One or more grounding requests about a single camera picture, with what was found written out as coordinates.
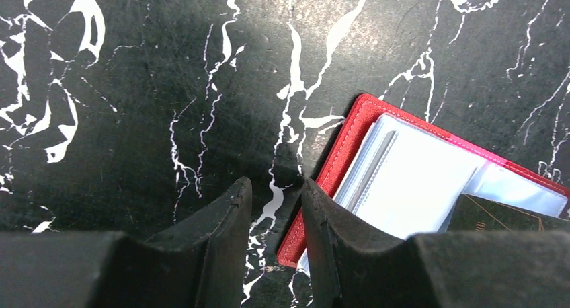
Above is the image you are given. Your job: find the red card holder wallet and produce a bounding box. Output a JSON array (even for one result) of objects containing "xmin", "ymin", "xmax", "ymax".
[{"xmin": 276, "ymin": 93, "xmax": 570, "ymax": 276}]

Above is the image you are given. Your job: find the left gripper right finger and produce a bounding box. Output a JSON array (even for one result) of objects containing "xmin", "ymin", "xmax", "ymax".
[{"xmin": 302, "ymin": 180, "xmax": 569, "ymax": 307}]

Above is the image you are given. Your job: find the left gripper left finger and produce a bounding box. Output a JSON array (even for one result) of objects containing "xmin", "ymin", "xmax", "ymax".
[{"xmin": 1, "ymin": 177, "xmax": 252, "ymax": 307}]

